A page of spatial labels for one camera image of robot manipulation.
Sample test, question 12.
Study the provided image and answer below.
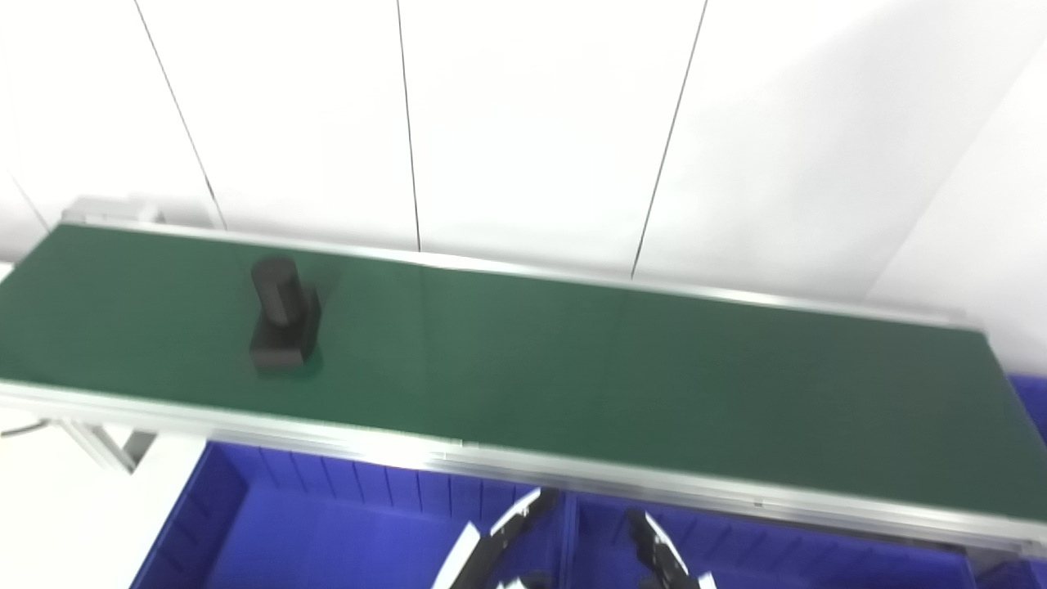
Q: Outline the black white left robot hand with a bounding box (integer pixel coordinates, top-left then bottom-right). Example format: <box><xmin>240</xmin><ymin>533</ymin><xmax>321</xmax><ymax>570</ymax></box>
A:
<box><xmin>429</xmin><ymin>488</ymin><xmax>562</xmax><ymax>589</ymax></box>

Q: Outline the blue plastic bin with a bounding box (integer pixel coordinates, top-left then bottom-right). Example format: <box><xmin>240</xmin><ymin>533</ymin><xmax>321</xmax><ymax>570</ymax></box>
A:
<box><xmin>131</xmin><ymin>442</ymin><xmax>573</xmax><ymax>589</ymax></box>
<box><xmin>564</xmin><ymin>491</ymin><xmax>982</xmax><ymax>589</ymax></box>
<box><xmin>973</xmin><ymin>375</ymin><xmax>1047</xmax><ymax>589</ymax></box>

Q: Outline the green conveyor belt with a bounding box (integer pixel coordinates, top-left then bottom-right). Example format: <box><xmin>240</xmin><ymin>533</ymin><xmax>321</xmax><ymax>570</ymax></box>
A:
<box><xmin>0</xmin><ymin>223</ymin><xmax>1047</xmax><ymax>524</ymax></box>
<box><xmin>0</xmin><ymin>214</ymin><xmax>1047</xmax><ymax>564</ymax></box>

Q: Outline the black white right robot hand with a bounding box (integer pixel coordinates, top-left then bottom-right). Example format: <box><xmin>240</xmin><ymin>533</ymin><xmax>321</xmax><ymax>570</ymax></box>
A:
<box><xmin>626</xmin><ymin>509</ymin><xmax>719</xmax><ymax>589</ymax></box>

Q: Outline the grey conveyor end housing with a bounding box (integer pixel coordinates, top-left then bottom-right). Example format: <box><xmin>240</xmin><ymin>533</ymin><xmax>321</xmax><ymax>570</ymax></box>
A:
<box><xmin>61</xmin><ymin>196</ymin><xmax>166</xmax><ymax>227</ymax></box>

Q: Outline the aluminium conveyor leg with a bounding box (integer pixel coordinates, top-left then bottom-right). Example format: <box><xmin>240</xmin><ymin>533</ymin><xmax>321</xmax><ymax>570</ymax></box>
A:
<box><xmin>49</xmin><ymin>419</ymin><xmax>158</xmax><ymax>475</ymax></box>

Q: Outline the black cylinder-on-block part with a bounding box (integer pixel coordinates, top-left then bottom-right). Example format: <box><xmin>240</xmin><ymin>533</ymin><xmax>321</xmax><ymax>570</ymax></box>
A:
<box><xmin>248</xmin><ymin>256</ymin><xmax>323</xmax><ymax>374</ymax></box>

